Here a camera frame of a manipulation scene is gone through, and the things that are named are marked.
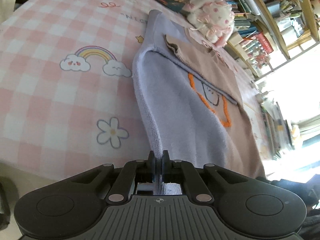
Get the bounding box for purple and pink knit sweater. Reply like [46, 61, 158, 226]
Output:
[133, 10, 265, 178]

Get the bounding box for pink checkered cartoon table mat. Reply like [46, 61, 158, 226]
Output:
[0, 0, 273, 183]

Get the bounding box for white pink plush bunny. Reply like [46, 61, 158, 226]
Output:
[182, 0, 235, 48]

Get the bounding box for white wooden bookshelf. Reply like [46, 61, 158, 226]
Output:
[224, 0, 319, 80]

